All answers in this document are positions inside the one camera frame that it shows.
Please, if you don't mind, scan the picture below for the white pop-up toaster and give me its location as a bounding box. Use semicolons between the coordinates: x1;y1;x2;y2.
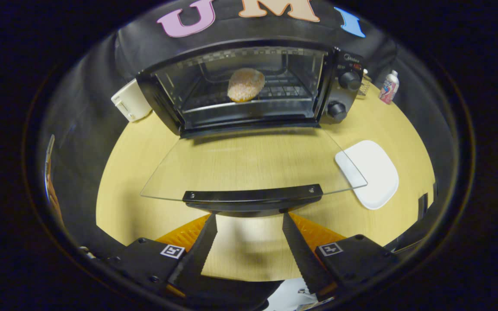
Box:
111;79;153;123

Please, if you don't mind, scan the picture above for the black backdrop cloth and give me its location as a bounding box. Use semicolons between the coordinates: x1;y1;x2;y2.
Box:
37;0;461;260

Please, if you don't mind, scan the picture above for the white plate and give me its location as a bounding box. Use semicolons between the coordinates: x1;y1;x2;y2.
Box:
335;140;399;210

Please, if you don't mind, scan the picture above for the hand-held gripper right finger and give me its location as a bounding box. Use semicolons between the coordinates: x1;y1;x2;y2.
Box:
282;212;401;302

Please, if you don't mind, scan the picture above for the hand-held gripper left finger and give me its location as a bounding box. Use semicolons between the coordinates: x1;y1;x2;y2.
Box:
102;213;218;298

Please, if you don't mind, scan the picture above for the pink spray bottle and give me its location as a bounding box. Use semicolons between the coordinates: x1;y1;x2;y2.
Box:
379;70;400;105

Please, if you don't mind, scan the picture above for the clear glass jar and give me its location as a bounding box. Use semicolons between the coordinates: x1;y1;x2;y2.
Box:
357;69;371;96

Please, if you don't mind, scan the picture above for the black toaster oven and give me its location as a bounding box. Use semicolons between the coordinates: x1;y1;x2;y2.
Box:
136;38;368;217

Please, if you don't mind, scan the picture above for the round brown bread bun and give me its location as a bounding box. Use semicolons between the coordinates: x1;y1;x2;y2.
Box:
227;68;265;103

